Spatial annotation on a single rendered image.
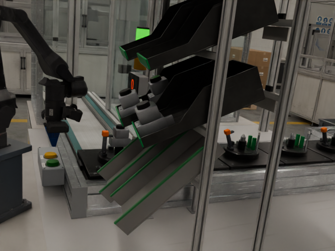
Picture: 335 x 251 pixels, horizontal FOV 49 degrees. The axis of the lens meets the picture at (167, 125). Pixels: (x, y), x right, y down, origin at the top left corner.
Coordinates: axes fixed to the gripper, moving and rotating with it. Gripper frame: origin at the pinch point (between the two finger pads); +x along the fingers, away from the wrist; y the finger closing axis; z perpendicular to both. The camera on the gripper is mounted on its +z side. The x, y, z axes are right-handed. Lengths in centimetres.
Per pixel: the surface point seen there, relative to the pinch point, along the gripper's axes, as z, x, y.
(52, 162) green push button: -0.6, 8.5, -1.3
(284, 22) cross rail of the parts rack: 40, -41, -51
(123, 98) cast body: 11.9, -19.6, -31.9
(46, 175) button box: -2.7, 11.7, -3.5
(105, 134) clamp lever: 16.1, -1.1, -2.9
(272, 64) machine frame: 129, -21, 57
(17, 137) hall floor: 2, 106, 321
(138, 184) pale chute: 15.2, 0.6, -38.1
